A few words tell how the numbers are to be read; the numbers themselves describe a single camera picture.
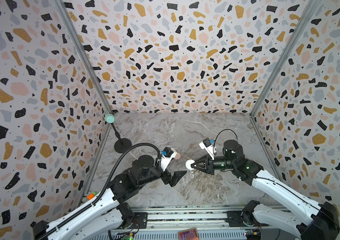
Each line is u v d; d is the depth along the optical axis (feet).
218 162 2.03
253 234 2.35
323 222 1.28
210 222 2.42
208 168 2.02
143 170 1.62
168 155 1.83
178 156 3.15
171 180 1.93
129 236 2.30
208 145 2.06
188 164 2.21
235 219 2.44
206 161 2.05
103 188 1.49
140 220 2.41
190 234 2.27
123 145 3.39
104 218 1.86
